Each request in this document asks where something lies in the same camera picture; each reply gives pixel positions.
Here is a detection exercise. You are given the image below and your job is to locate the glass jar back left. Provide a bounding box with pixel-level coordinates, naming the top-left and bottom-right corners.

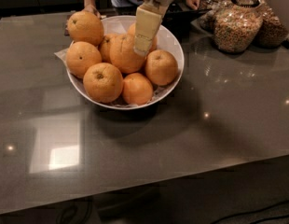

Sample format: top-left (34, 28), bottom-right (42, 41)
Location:
top-left (199, 0), bottom-right (231, 32)

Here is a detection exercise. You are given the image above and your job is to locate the black floor cable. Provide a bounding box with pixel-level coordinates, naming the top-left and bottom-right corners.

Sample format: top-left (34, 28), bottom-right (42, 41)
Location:
top-left (209, 199), bottom-right (289, 224)

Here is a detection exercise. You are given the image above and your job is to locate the white bowl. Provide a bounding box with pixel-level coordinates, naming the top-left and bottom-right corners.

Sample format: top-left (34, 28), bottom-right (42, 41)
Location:
top-left (67, 16), bottom-right (185, 110)

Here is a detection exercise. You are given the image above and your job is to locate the glass jar back right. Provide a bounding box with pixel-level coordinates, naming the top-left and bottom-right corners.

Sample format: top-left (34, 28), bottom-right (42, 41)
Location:
top-left (255, 3), bottom-right (288, 49)

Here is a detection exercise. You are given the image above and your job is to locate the white paper bowl liner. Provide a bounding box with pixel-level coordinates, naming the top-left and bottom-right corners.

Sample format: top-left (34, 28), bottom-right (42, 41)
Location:
top-left (55, 49), bottom-right (67, 64)

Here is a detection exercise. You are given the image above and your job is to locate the glass jar of cereal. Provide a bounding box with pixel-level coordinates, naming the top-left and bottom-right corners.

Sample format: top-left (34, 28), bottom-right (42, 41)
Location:
top-left (213, 0), bottom-right (263, 53)

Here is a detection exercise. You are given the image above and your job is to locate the orange hidden back middle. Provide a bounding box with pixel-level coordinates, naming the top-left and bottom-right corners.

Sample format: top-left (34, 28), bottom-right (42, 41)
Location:
top-left (98, 33), bottom-right (117, 63)

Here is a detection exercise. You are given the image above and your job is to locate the orange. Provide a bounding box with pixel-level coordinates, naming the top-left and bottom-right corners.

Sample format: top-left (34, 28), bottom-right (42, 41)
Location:
top-left (122, 73), bottom-right (153, 105)
top-left (67, 10), bottom-right (104, 46)
top-left (144, 49), bottom-right (178, 86)
top-left (66, 41), bottom-right (102, 78)
top-left (110, 34), bottom-right (145, 74)
top-left (83, 63), bottom-right (123, 104)
top-left (127, 22), bottom-right (158, 53)

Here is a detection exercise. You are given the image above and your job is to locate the person right hand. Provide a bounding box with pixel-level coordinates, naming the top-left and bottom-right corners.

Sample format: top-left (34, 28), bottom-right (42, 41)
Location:
top-left (83, 5), bottom-right (102, 19)

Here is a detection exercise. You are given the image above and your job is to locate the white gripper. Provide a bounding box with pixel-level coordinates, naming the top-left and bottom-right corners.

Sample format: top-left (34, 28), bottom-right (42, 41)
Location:
top-left (134, 0), bottom-right (174, 56)

